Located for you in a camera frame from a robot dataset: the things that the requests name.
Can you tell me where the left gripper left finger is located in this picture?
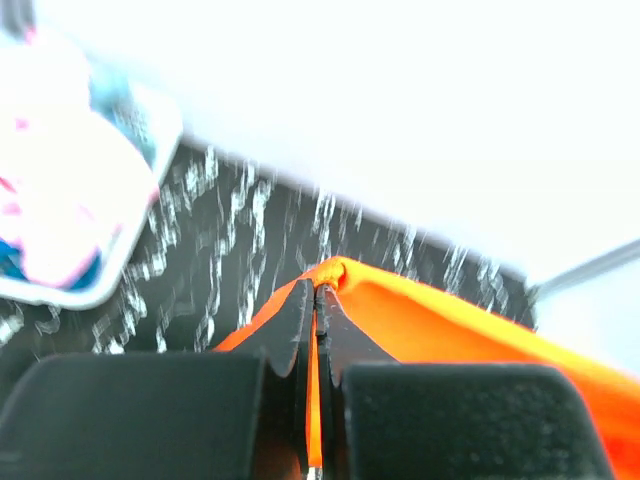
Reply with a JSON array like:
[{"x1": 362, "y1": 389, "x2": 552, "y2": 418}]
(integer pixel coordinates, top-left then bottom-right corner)
[{"x1": 1, "y1": 280, "x2": 314, "y2": 479}]

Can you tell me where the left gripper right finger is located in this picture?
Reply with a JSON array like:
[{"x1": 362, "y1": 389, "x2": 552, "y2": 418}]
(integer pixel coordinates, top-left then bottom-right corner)
[{"x1": 315, "y1": 285, "x2": 613, "y2": 479}]

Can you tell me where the orange t shirt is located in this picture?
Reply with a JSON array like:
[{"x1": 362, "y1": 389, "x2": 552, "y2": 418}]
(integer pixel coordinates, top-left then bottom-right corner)
[{"x1": 219, "y1": 257, "x2": 639, "y2": 479}]

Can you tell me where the pink t shirt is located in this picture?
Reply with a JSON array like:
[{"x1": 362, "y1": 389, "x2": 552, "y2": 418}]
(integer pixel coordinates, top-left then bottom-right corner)
[{"x1": 1, "y1": 29, "x2": 159, "y2": 288}]

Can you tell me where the white plastic basket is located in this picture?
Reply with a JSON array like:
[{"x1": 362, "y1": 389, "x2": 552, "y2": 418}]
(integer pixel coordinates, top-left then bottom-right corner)
[{"x1": 1, "y1": 80, "x2": 183, "y2": 310}]

